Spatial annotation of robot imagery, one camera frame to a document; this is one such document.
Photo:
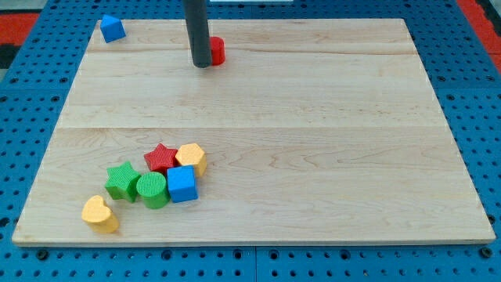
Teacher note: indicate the yellow heart block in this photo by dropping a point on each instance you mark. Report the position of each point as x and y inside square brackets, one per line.
[98, 216]

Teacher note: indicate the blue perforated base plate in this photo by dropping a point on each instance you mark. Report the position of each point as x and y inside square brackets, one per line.
[34, 87]

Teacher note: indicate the yellow hexagon block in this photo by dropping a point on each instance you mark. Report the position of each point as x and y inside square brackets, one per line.
[192, 154]

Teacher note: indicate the red cylinder block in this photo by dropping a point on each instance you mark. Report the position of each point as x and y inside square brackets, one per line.
[217, 50]

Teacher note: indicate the green cylinder block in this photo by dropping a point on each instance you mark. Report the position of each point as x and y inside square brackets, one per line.
[152, 188]

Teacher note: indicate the light wooden board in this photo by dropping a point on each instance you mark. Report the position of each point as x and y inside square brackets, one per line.
[316, 132]

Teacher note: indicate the red star block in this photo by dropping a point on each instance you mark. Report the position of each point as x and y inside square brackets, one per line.
[161, 159]

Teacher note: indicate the green star block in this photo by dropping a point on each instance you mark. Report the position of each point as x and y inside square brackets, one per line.
[121, 182]

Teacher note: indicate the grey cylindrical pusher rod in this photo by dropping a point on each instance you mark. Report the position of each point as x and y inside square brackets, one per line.
[198, 32]

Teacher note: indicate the blue cube block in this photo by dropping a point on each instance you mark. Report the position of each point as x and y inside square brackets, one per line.
[182, 183]

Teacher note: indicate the blue triangular block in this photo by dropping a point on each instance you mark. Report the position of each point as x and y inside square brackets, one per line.
[112, 28]

